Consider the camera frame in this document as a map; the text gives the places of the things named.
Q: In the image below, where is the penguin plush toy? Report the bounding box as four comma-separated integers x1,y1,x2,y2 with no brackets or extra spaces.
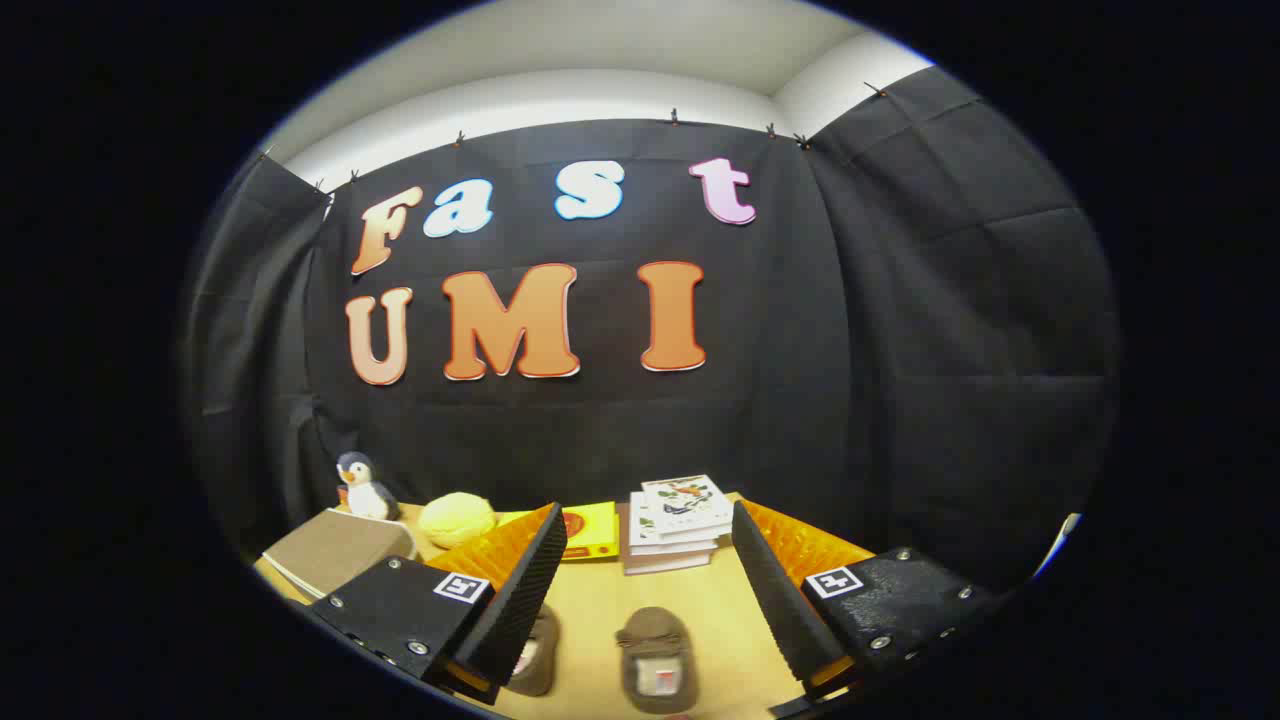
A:
335,451,401,521

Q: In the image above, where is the white book plant cover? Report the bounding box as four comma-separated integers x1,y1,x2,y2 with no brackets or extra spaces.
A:
628,490,723,557

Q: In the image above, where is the brown fabric storage box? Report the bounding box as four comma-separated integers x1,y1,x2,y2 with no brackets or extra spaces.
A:
262,508,419,601

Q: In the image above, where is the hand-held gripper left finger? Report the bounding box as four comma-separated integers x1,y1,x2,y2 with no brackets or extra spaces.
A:
308,502,569,707

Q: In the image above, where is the yellow book red label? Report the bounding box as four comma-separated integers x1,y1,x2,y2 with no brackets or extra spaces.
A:
497,501,621,563

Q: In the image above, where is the black backdrop cloth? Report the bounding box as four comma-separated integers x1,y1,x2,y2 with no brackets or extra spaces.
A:
185,65,1121,591

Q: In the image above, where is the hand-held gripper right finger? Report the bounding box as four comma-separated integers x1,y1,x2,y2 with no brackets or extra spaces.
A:
730,498,1001,719

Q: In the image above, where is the brown fuzzy shoe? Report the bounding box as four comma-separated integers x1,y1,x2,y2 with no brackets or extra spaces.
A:
615,606,698,715
505,605,561,698

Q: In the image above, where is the yellow round bread toy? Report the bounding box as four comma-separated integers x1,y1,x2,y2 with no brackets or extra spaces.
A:
418,492,498,549

